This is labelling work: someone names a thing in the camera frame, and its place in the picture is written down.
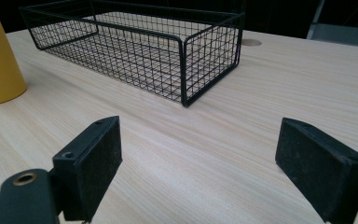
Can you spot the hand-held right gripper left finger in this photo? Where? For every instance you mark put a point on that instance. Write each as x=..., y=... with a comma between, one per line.
x=88, y=168

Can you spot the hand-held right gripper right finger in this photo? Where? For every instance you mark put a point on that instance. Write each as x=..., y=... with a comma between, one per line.
x=318, y=169

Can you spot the grey metal stand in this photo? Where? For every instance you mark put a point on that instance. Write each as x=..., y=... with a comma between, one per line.
x=341, y=31

